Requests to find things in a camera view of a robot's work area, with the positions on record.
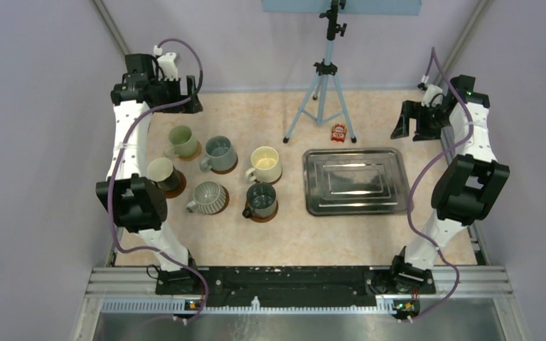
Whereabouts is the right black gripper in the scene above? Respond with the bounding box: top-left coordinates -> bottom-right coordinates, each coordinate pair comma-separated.
390,101 -> 451,143

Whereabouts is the light green mug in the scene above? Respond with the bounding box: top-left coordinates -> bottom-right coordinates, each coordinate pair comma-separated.
164,125 -> 198,158

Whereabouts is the white faceted mug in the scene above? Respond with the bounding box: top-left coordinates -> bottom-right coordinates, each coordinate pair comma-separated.
146,158 -> 181,191

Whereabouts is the blue-grey mug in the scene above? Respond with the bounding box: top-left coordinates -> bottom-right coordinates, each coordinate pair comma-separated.
199,136 -> 238,173

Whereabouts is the steel tray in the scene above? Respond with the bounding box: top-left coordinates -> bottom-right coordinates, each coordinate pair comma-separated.
302,147 -> 410,217

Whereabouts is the grey ribbed mug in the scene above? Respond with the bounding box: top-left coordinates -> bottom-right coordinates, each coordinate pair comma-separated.
186,181 -> 222,215

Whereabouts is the cream mug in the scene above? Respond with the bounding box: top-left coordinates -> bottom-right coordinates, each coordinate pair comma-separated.
245,146 -> 283,183

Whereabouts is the dark teal mug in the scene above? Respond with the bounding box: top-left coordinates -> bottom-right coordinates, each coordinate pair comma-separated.
242,183 -> 277,219

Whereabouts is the brown wooden coaster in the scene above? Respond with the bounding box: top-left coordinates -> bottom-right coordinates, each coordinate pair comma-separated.
164,170 -> 187,199
210,159 -> 239,175
207,186 -> 230,215
255,172 -> 283,185
248,203 -> 279,223

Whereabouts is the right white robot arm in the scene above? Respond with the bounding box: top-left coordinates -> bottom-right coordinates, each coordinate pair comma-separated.
388,75 -> 510,293

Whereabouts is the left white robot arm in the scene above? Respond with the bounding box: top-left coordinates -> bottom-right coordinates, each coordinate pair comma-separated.
95,50 -> 203,294

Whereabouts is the light wooden coaster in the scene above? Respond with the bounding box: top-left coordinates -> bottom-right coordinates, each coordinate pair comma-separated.
176,141 -> 202,161

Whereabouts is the red owl figurine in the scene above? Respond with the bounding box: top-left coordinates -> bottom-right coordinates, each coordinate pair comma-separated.
331,124 -> 347,143

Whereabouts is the blue board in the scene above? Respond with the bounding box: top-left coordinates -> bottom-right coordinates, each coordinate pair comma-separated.
261,0 -> 422,16

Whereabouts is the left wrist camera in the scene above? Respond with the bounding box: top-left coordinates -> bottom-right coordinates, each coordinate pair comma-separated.
154,45 -> 180,81

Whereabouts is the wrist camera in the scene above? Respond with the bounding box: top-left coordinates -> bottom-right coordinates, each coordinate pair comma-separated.
154,45 -> 180,81
417,82 -> 444,107

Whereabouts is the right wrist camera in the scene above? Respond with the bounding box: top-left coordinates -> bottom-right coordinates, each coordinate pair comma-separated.
417,82 -> 444,107

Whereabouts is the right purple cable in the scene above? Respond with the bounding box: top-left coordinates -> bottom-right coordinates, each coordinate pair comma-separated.
407,47 -> 476,325

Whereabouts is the blue camera tripod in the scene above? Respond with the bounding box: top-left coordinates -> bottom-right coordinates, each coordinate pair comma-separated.
282,0 -> 357,144

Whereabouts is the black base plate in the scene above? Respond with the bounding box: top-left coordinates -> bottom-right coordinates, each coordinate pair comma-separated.
155,266 -> 436,308

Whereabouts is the aluminium frame rail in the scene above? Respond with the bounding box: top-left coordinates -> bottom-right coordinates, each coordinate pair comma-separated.
85,266 -> 513,315

